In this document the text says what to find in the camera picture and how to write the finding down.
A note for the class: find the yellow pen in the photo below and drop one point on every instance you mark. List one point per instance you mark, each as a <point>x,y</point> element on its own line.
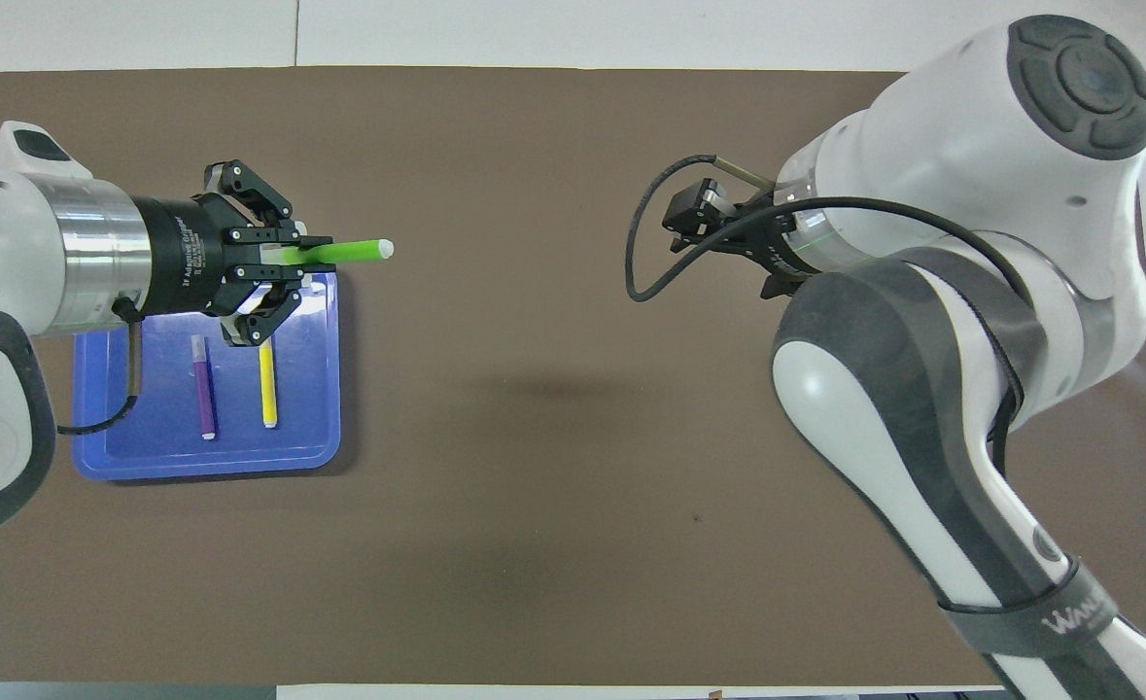
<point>267,389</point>

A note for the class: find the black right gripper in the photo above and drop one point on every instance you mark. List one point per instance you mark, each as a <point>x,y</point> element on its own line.
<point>762,238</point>

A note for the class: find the purple pen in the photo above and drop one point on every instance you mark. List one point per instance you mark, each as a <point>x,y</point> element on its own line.
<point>205,399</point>

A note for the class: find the green pen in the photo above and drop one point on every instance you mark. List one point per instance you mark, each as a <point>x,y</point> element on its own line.
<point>349,251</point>

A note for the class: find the brown table mat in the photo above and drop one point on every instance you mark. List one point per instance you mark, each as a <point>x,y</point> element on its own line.
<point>534,535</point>

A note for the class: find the blue plastic tray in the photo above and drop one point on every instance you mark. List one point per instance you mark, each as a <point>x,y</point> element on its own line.
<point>300,428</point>

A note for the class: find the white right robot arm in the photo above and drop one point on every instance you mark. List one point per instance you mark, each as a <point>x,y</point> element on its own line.
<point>922,437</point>

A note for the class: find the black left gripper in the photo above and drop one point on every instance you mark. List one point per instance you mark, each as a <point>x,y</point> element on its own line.
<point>184,253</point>

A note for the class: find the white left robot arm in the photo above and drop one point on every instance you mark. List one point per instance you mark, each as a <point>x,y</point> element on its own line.
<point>9,243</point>

